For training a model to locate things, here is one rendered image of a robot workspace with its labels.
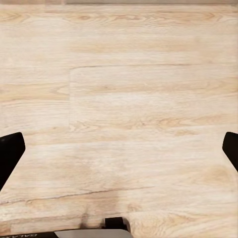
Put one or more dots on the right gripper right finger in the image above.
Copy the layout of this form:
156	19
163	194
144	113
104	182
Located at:
230	148

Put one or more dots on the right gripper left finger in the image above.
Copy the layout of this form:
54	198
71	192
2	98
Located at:
12	147

